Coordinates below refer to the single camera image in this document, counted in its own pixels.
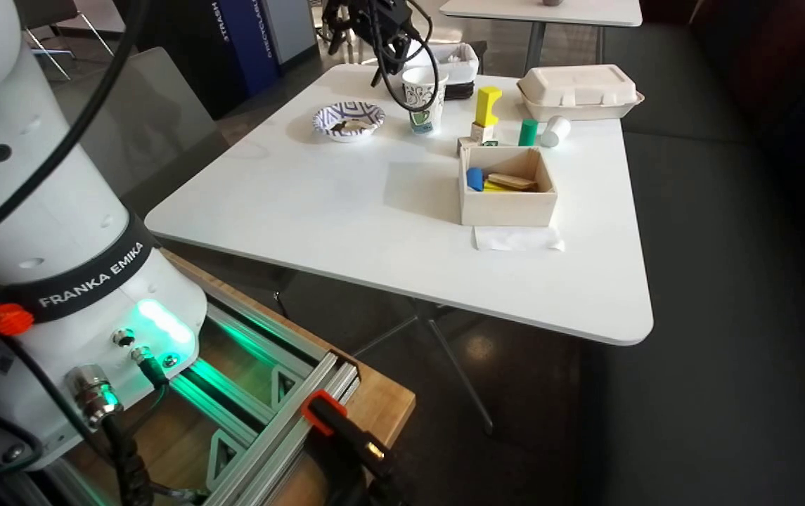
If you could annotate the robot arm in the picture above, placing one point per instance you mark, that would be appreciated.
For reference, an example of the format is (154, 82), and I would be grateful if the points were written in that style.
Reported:
(58, 211)

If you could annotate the patterned paper bowl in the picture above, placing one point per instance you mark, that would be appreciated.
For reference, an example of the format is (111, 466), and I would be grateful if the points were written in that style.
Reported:
(349, 112)

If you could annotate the blue block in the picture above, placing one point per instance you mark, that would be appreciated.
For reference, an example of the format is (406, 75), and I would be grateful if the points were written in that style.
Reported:
(474, 179)

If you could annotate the flat wooden block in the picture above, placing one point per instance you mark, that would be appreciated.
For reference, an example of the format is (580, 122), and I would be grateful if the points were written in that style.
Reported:
(512, 181)

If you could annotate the brown spoon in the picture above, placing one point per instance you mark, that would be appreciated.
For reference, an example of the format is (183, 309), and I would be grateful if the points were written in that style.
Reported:
(351, 126)

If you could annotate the white table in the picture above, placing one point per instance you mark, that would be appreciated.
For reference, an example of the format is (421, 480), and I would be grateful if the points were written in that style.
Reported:
(550, 13)

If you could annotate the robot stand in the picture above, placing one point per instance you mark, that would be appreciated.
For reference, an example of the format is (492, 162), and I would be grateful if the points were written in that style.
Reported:
(374, 404)

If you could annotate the white foam takeout container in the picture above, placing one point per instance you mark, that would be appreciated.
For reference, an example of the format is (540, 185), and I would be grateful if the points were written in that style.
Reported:
(578, 88)

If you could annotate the printed paper cup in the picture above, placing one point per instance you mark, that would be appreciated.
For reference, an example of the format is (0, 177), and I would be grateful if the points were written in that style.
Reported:
(422, 105)

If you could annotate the wooden box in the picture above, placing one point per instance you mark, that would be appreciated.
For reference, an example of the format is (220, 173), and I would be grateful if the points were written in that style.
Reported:
(507, 209)

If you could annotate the white paper napkin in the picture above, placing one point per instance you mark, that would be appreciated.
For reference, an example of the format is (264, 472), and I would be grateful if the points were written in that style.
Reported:
(518, 239)

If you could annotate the orange and black clamp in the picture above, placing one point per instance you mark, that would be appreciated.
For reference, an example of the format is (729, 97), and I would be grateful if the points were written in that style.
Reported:
(346, 429)

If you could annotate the metal frame chair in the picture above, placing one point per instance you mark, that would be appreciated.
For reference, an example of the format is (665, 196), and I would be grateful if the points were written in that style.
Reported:
(58, 28)

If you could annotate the flat yellow block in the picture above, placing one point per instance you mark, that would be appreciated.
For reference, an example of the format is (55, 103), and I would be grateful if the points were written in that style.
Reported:
(495, 187)

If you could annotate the white cylinder block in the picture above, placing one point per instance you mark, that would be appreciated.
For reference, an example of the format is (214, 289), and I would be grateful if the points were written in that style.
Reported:
(555, 131)

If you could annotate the black bench seat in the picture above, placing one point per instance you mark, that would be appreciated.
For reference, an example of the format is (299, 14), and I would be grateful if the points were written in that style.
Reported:
(739, 281)

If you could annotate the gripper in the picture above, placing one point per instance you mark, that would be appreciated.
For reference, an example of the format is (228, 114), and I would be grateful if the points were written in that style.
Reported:
(381, 17)

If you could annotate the white plastic tray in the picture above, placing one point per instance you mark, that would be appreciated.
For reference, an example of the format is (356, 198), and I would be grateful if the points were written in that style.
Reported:
(460, 60)

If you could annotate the green cylinder block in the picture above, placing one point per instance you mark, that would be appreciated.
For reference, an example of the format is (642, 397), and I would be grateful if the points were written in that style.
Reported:
(528, 133)

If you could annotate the stack of black lids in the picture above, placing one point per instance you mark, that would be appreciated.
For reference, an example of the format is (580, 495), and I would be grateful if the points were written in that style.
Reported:
(460, 91)

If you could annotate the wooden cube block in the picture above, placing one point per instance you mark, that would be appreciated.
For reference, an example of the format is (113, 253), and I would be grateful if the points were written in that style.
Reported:
(481, 133)

